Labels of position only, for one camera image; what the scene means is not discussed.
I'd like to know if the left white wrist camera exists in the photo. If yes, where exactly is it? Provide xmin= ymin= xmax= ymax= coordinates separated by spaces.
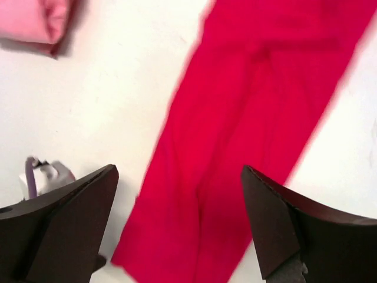
xmin=19 ymin=156 xmax=75 ymax=200

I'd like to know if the crimson red t shirt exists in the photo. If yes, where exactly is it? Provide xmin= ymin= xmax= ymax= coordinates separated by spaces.
xmin=111 ymin=1 xmax=376 ymax=282

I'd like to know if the folded pink t shirt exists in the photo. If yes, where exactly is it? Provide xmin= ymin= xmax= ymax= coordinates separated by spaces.
xmin=1 ymin=1 xmax=87 ymax=58

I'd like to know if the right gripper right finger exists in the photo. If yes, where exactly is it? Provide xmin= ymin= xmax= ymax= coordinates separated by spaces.
xmin=242 ymin=166 xmax=376 ymax=283

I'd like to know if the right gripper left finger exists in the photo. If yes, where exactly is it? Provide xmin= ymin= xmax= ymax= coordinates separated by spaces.
xmin=1 ymin=164 xmax=119 ymax=282

